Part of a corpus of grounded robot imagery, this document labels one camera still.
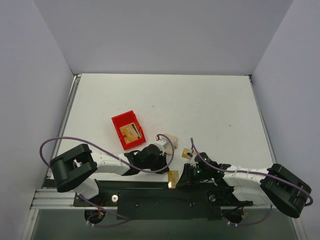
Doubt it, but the gold vip card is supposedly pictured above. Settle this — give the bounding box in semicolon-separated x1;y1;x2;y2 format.
167;170;180;189
181;148;194;160

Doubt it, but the beige leather card holder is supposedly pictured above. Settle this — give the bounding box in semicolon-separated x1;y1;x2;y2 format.
160;133;178;155

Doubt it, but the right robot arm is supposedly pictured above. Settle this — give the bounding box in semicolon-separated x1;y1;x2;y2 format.
176;152;313;218

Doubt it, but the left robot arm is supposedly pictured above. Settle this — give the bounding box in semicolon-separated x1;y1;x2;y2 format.
49;144;169;206

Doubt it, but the gold card in bin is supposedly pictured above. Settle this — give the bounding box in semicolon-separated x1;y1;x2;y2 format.
119;122;145;145

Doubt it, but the red plastic bin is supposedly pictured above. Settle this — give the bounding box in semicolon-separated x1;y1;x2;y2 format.
111;110;146;150

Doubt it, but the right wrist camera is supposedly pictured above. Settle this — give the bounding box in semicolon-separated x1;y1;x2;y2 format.
186;149;198;167

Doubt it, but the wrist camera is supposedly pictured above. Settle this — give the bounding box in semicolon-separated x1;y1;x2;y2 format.
153;134;170;152
186;149;198;167

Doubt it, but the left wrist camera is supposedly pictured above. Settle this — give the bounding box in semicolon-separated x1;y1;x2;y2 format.
153;134;170;152

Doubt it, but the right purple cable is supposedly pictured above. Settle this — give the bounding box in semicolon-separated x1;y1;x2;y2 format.
189;137;315;227

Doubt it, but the purple cable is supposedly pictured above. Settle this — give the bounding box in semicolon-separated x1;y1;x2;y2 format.
39;133;176;228
189;137;315;227

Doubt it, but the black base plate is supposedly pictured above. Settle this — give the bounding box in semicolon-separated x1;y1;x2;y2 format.
72;178;253;222

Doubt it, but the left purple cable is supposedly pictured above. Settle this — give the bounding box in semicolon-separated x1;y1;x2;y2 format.
39;133;176;228

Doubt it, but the aluminium frame rail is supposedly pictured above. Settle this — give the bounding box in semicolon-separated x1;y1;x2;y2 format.
30;188;76;210

